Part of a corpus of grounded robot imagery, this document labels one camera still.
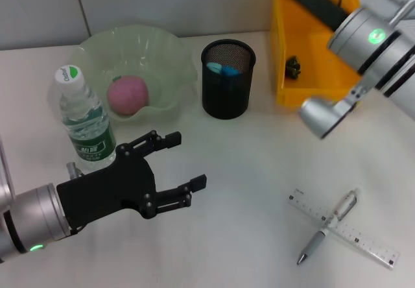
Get black mesh pen holder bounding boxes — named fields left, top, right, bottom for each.
left=200, top=40, right=257, bottom=121

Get blue scissors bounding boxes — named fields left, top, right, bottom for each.
left=206, top=62, right=241, bottom=78

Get yellow plastic bin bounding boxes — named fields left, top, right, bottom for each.
left=270, top=0, right=364, bottom=108

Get transparent plastic ruler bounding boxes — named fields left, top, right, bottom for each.
left=287, top=187, right=401, bottom=271

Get green plastic wrapper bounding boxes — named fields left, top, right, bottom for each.
left=285, top=55, right=302, bottom=80

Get clear plastic water bottle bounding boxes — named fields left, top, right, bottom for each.
left=53, top=64, right=118, bottom=172

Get pink peach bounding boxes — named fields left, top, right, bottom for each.
left=106, top=75, right=150, bottom=117

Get white silver ballpoint pen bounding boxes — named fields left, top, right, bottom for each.
left=296, top=187, right=359, bottom=266

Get green glass fruit bowl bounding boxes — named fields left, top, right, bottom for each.
left=48, top=24, right=200, bottom=128

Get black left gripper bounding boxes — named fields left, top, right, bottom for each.
left=56, top=131, right=208, bottom=234

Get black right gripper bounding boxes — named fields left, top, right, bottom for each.
left=268, top=0, right=351, bottom=33

